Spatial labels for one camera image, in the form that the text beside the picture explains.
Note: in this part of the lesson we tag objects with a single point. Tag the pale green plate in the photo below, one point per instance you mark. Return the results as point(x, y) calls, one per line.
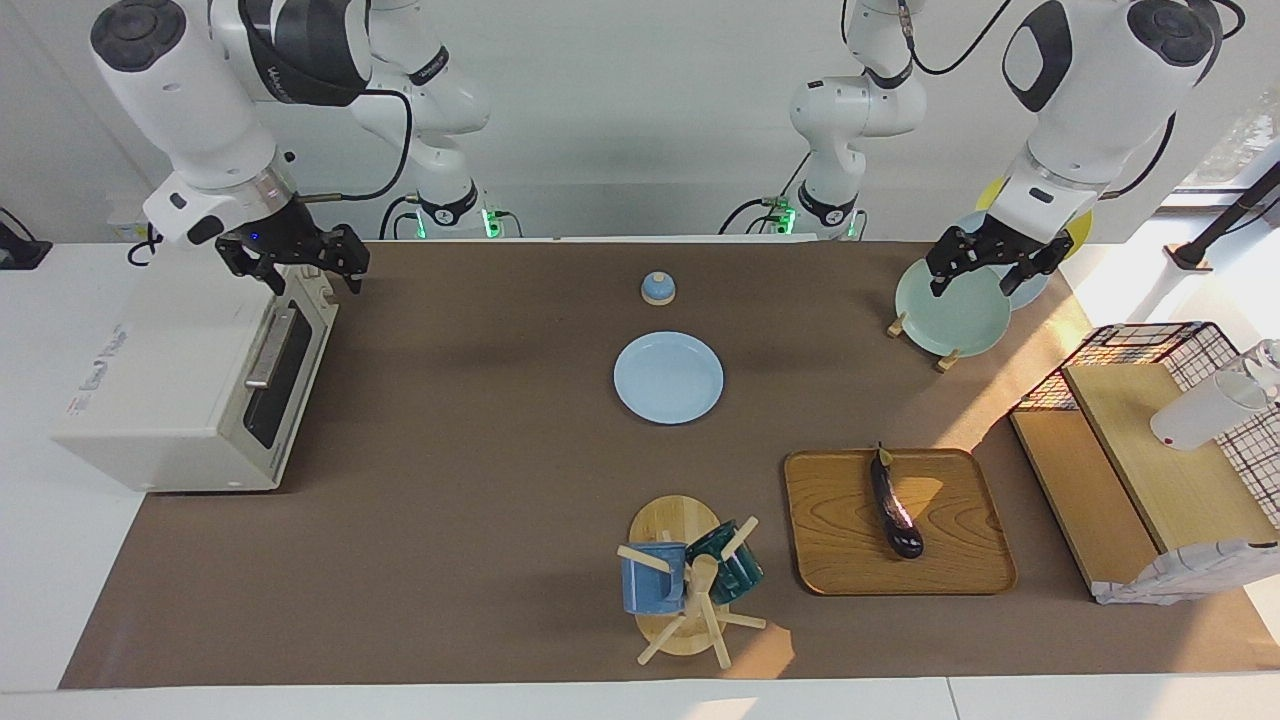
point(955, 320)

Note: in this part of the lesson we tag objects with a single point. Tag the white cup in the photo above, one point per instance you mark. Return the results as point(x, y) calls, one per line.
point(1200, 415)

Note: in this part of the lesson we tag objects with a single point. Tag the dark green mug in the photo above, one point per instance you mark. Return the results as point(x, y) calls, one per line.
point(740, 575)

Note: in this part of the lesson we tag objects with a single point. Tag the wooden mug tree stand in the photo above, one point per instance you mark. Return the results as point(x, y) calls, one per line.
point(672, 520)

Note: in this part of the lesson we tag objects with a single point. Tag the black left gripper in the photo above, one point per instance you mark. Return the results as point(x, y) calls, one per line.
point(1000, 240)

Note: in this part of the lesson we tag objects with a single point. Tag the black device on table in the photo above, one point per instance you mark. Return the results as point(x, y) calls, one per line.
point(15, 250)

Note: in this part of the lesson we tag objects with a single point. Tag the wooden plate rack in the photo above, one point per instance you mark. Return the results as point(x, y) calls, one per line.
point(896, 326)

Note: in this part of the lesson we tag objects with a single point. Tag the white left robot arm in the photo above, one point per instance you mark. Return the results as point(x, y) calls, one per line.
point(1100, 90)

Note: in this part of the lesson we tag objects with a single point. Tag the blue mug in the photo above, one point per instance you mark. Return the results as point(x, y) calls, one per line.
point(650, 585)

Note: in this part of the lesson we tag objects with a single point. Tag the yellow plate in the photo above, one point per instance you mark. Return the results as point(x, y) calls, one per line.
point(1082, 232)

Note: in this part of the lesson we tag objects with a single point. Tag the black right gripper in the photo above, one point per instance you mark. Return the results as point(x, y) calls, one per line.
point(275, 238)

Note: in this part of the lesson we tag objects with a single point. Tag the black stand pole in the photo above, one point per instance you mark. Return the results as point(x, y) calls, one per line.
point(1235, 215)

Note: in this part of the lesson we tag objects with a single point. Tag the white checked cloth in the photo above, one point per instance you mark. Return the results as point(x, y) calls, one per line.
point(1190, 575)

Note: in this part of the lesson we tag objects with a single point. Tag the light blue racked plate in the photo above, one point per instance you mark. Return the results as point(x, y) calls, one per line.
point(1035, 285)

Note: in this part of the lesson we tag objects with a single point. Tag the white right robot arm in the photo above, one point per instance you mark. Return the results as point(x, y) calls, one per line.
point(180, 90)

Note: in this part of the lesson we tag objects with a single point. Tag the dark purple eggplant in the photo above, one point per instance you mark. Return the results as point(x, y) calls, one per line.
point(893, 510)

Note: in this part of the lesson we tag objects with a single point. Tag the brown table mat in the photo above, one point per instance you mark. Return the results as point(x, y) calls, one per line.
point(480, 450)

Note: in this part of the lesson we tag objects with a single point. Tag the wooden serving tray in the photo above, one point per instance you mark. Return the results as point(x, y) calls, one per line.
point(850, 530)

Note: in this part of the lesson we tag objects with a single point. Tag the white toaster oven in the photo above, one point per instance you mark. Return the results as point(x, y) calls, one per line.
point(170, 380)

